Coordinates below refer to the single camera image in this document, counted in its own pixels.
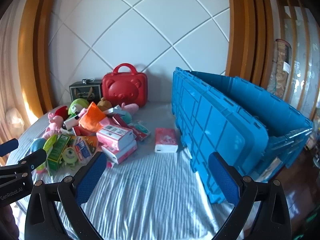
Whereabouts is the orange pouch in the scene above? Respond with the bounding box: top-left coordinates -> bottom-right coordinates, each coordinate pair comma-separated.
79,102 -> 107,133

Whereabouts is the green one-eyed monster toy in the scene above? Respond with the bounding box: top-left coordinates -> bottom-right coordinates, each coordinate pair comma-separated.
61,147 -> 78,167

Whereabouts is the rolled patterned rug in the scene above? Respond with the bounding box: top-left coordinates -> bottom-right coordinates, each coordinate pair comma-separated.
267,39 -> 293,99

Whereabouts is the pink bunny plush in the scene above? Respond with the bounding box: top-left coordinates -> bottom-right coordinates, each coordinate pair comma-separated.
121,102 -> 139,117

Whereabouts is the wooden slatted rack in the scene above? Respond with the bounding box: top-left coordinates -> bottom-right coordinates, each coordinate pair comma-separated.
274,0 -> 320,120

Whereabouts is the pink pig plush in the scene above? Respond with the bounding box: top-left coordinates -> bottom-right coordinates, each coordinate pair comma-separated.
45,106 -> 69,140

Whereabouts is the blue cloth mat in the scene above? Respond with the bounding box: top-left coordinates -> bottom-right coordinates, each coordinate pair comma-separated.
171,67 -> 314,204

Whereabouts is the brown teddy bear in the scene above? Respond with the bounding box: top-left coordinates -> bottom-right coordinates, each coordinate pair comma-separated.
97,97 -> 112,111

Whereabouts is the green plush toy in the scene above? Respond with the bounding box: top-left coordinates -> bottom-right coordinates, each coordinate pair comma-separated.
68,99 -> 89,115

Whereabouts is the blue yellow plush toy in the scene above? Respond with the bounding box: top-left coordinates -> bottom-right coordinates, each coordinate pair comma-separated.
30,137 -> 48,155

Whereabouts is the lime green packet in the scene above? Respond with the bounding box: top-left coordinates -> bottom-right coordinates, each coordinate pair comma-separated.
43,134 -> 58,153

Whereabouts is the white plastic bag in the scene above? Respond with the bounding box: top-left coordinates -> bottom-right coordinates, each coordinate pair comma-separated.
5,107 -> 19,125

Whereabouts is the wooden frame post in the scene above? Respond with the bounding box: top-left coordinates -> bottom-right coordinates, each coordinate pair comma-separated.
225,0 -> 275,90
17,0 -> 64,117

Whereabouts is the white tube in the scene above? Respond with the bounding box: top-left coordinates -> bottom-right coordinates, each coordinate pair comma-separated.
64,114 -> 82,129

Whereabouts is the blue red card box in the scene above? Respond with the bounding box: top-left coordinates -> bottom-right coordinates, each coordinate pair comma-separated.
74,140 -> 92,159

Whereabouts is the small floral tissue pack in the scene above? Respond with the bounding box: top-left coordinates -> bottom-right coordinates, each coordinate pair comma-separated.
154,127 -> 178,153

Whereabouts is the teal red packet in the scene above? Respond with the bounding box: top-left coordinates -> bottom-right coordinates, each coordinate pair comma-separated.
130,121 -> 150,140

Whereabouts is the cloth covered desktop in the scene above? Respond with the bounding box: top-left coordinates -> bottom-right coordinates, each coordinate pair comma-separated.
6,101 -> 240,240

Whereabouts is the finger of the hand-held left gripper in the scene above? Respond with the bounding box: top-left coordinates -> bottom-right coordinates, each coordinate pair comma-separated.
0,149 -> 48,188
0,138 -> 20,157

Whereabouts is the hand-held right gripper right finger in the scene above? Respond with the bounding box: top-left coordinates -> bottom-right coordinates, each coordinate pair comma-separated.
208,152 -> 292,240

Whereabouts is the red bear suitcase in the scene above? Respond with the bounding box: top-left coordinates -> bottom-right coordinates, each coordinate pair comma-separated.
102,63 -> 148,108

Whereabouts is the green carton box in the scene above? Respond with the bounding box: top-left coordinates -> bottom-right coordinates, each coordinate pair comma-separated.
47,134 -> 72,173

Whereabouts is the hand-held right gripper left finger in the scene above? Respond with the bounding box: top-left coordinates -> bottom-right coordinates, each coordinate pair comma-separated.
24,152 -> 108,240

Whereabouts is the beige curtain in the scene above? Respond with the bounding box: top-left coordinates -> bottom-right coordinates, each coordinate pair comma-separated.
0,12 -> 33,160

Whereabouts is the pink tissue pack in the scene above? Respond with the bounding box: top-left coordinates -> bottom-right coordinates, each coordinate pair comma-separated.
96,124 -> 134,150
101,139 -> 138,165

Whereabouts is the black gift box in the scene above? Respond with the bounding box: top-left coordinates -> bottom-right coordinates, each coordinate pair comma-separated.
69,79 -> 103,103

